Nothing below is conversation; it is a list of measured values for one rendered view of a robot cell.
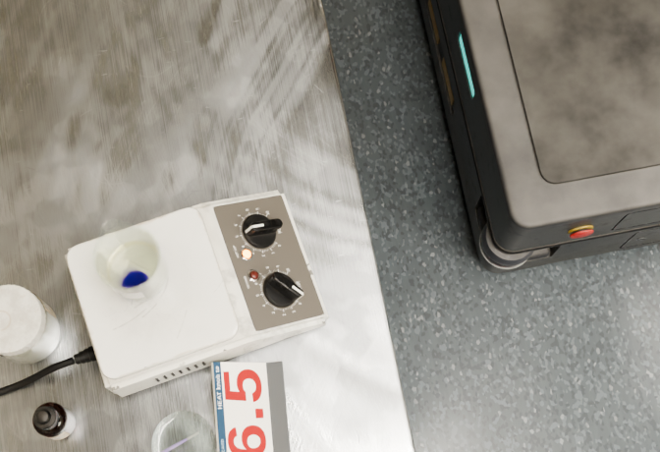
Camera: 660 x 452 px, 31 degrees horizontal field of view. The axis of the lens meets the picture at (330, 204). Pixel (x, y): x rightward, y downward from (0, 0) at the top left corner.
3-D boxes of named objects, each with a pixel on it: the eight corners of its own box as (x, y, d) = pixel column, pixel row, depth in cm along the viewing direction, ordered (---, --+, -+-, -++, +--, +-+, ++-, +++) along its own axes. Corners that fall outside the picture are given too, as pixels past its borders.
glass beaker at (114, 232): (183, 287, 100) (172, 266, 92) (126, 318, 100) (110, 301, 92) (150, 226, 102) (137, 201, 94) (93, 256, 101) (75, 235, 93)
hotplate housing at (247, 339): (282, 195, 111) (280, 170, 103) (330, 325, 108) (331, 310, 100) (54, 273, 109) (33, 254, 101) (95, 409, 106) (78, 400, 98)
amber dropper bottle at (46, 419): (50, 401, 106) (31, 393, 99) (82, 413, 106) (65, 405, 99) (36, 433, 105) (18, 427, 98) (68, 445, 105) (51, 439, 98)
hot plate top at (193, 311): (197, 205, 103) (196, 202, 102) (243, 335, 100) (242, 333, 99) (64, 251, 102) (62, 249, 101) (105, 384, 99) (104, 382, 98)
